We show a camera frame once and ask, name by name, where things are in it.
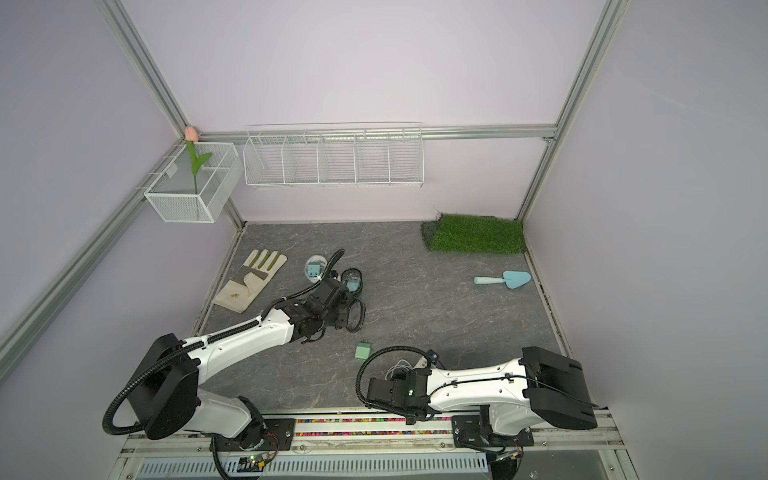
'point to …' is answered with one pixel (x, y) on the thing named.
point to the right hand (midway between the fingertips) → (392, 387)
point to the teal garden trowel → (513, 279)
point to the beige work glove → (249, 279)
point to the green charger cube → (363, 351)
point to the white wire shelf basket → (339, 155)
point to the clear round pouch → (315, 258)
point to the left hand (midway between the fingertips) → (341, 310)
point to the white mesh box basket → (172, 192)
